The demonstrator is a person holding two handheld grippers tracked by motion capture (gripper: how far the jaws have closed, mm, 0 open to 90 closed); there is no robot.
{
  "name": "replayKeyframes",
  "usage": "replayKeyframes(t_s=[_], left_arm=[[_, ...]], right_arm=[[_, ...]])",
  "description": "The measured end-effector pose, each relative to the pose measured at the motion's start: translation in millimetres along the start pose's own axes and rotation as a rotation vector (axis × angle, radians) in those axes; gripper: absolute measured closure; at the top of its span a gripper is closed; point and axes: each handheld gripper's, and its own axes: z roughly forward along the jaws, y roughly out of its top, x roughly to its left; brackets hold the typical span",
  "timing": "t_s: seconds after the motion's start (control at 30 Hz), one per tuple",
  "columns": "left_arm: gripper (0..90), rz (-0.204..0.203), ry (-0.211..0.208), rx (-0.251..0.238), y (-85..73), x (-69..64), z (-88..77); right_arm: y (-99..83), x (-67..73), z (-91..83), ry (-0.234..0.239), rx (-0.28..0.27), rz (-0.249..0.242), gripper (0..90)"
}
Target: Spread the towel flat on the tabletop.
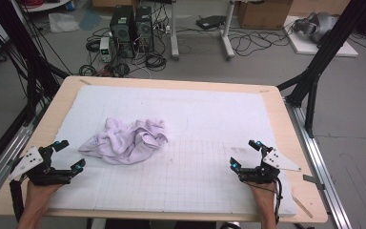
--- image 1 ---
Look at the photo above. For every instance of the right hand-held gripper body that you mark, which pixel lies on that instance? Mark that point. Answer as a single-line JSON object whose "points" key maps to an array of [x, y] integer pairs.
{"points": [[274, 159]]}

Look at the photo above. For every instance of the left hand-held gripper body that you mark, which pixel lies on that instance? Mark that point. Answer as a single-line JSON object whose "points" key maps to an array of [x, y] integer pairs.
{"points": [[28, 160]]}

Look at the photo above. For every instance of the lilac printed towel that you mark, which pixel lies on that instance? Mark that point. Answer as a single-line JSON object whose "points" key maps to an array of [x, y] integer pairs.
{"points": [[124, 143]]}

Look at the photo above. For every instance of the person's left hand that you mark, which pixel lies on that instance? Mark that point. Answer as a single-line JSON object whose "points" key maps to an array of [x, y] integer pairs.
{"points": [[38, 195]]}

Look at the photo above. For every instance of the person's right hand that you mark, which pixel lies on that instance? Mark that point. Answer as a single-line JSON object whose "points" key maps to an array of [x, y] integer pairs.
{"points": [[265, 195]]}

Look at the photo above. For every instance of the black tape strip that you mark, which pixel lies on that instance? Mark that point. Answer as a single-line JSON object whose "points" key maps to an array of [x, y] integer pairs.
{"points": [[313, 180]]}

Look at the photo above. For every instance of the white foam mat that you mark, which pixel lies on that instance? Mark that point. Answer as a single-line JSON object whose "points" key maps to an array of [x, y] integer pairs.
{"points": [[187, 120]]}

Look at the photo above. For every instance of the white power supply unit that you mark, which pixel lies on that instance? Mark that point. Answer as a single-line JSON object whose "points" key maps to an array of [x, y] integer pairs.
{"points": [[105, 49]]}

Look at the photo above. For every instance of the white floor board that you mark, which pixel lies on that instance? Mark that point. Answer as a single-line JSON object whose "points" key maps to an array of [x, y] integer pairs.
{"points": [[305, 47]]}

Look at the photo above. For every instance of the white desk leg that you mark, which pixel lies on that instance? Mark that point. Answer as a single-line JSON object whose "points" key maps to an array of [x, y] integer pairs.
{"points": [[227, 35], [174, 31]]}

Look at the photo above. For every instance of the white plastic bag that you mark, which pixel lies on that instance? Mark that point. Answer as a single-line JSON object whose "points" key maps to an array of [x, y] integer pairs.
{"points": [[63, 23]]}

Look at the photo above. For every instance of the wide black computer tower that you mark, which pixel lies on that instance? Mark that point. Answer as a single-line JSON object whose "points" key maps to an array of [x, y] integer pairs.
{"points": [[122, 31]]}

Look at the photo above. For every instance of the cardboard box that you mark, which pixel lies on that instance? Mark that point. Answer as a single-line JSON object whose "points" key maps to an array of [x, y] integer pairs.
{"points": [[263, 14]]}

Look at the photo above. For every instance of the flat black device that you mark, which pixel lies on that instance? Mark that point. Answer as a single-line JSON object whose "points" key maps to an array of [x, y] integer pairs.
{"points": [[210, 21]]}

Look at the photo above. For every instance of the grey headset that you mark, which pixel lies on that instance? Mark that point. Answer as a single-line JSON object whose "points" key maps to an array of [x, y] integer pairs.
{"points": [[317, 25]]}

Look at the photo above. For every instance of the narrow black computer tower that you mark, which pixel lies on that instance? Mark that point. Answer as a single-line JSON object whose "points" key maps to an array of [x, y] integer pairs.
{"points": [[144, 30]]}

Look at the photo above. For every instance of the aluminium rail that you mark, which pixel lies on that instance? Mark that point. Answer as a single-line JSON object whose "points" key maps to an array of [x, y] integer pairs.
{"points": [[317, 165], [3, 162]]}

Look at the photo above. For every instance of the black metal frame stand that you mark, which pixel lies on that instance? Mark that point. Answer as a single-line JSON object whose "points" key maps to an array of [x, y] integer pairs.
{"points": [[324, 54], [28, 63]]}

